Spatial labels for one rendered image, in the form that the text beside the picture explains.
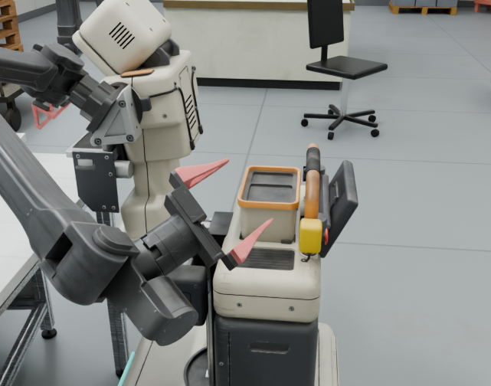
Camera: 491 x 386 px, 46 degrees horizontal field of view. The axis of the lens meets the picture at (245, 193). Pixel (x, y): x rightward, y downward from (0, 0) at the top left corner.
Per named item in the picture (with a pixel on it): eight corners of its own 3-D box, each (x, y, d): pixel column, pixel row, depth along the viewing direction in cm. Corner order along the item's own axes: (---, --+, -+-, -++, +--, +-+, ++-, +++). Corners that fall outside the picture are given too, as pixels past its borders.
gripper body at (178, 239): (178, 185, 71) (127, 219, 69) (227, 253, 70) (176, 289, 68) (175, 197, 77) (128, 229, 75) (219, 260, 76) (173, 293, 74)
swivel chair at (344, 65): (381, 119, 491) (395, -7, 448) (379, 145, 435) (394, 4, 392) (306, 112, 505) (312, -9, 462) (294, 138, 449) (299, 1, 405)
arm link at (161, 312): (93, 222, 63) (50, 279, 65) (149, 298, 57) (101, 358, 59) (162, 233, 73) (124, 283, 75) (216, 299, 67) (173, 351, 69)
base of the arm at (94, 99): (112, 103, 115) (129, 87, 126) (77, 78, 114) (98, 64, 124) (90, 135, 119) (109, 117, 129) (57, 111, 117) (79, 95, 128)
